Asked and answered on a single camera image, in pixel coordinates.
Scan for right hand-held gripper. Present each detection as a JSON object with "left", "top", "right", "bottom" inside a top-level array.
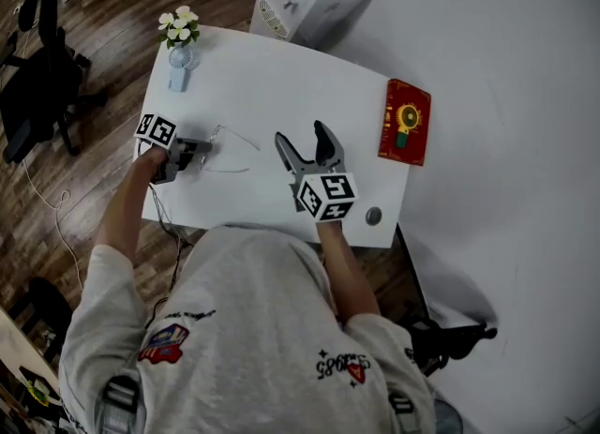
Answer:
[{"left": 275, "top": 120, "right": 360, "bottom": 223}]

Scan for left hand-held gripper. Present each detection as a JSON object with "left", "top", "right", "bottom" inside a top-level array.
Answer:
[{"left": 134, "top": 112, "right": 215, "bottom": 185}]

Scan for thin wire-frame glasses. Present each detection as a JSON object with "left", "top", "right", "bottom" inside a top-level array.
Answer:
[{"left": 200, "top": 123, "right": 262, "bottom": 174}]

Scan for person's left forearm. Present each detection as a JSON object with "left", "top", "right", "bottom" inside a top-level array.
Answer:
[{"left": 95, "top": 162, "right": 163, "bottom": 265}]

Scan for person's right forearm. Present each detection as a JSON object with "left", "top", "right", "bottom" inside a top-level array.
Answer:
[{"left": 316, "top": 219, "right": 382, "bottom": 328}]

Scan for person's left hand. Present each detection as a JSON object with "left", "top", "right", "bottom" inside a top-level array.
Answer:
[{"left": 135, "top": 143, "right": 169, "bottom": 174}]

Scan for white rectangular desk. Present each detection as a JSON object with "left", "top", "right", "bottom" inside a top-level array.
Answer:
[{"left": 140, "top": 23, "right": 412, "bottom": 249}]

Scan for light blue handheld fan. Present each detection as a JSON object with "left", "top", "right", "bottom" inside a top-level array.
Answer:
[{"left": 167, "top": 44, "right": 201, "bottom": 93}]

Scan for yellow green handheld fan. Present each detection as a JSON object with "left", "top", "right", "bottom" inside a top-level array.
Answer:
[{"left": 395, "top": 102, "right": 420, "bottom": 151}]

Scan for red hardcover book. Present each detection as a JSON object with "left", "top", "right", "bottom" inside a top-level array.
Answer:
[{"left": 377, "top": 78, "right": 432, "bottom": 168}]

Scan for small white flower plant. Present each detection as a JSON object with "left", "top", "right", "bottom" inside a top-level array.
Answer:
[{"left": 157, "top": 5, "right": 202, "bottom": 50}]

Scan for white water dispenser cabinet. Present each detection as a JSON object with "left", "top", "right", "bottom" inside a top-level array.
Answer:
[{"left": 248, "top": 0, "right": 381, "bottom": 52}]

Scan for black office chair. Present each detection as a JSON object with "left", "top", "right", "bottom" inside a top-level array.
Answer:
[{"left": 0, "top": 0, "right": 109, "bottom": 165}]

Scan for person's grey sweatshirt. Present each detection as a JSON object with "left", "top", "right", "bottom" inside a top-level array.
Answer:
[{"left": 58, "top": 221, "right": 437, "bottom": 434}]

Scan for black swivel chair base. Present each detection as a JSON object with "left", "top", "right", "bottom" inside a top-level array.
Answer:
[{"left": 406, "top": 318, "right": 499, "bottom": 378}]

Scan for yellow green toy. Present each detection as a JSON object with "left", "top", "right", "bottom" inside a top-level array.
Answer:
[{"left": 25, "top": 378, "right": 51, "bottom": 408}]

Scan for long white floor cable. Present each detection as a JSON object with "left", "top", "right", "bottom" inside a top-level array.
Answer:
[{"left": 21, "top": 159, "right": 85, "bottom": 291}]

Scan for round white pedestal table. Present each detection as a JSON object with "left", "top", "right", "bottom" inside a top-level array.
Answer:
[{"left": 0, "top": 276, "right": 75, "bottom": 398}]

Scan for grey harness strap buckle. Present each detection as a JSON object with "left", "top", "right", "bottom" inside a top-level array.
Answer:
[
  {"left": 388, "top": 392, "right": 419, "bottom": 434},
  {"left": 100, "top": 373, "right": 142, "bottom": 434}
]

